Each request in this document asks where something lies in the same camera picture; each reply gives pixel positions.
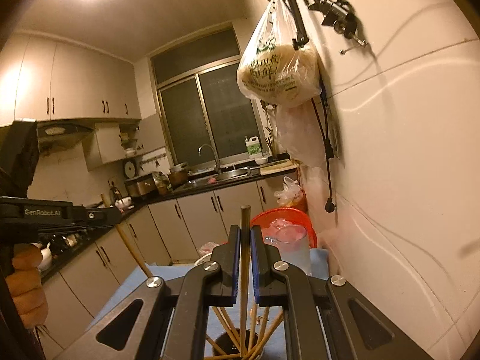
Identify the wooden cutting board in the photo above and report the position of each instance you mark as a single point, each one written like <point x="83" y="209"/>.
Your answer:
<point x="279" y="166"/>

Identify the dark kitchen window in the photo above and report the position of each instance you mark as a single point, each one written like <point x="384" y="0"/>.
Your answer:
<point x="205" y="117"/>

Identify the white plastic bag with food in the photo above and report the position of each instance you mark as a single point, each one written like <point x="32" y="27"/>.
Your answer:
<point x="273" y="68"/>

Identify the black range hood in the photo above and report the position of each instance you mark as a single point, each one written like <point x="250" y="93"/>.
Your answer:
<point x="56" y="136"/>

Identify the green detergent jug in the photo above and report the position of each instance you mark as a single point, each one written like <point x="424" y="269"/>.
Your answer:
<point x="253" y="145"/>

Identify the brown cooking pot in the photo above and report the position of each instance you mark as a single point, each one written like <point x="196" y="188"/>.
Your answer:
<point x="179" y="174"/>

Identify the small white bowl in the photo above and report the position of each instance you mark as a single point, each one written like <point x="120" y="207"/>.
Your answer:
<point x="46" y="256"/>

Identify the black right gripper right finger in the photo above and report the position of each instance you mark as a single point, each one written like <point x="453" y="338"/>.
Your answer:
<point x="324" y="320"/>

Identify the clear glass mug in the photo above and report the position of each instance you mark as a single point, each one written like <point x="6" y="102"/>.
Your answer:
<point x="293" y="245"/>

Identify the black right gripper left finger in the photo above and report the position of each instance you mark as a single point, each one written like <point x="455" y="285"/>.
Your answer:
<point x="165" y="319"/>

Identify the blue towel mat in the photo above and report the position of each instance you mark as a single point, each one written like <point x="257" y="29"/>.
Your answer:
<point x="167" y="319"/>

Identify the wooden chopstick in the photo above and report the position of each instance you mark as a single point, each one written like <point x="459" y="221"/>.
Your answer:
<point x="215" y="346"/>
<point x="121" y="253"/>
<point x="244" y="274"/>
<point x="260" y="346"/>
<point x="224" y="357"/>
<point x="253" y="322"/>
<point x="229" y="333"/>
<point x="229" y="323"/>
<point x="263" y="323"/>

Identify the left hand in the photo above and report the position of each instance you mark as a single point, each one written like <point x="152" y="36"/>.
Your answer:
<point x="25" y="286"/>

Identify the red plastic basket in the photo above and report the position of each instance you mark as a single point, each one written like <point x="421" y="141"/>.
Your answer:
<point x="289" y="214"/>

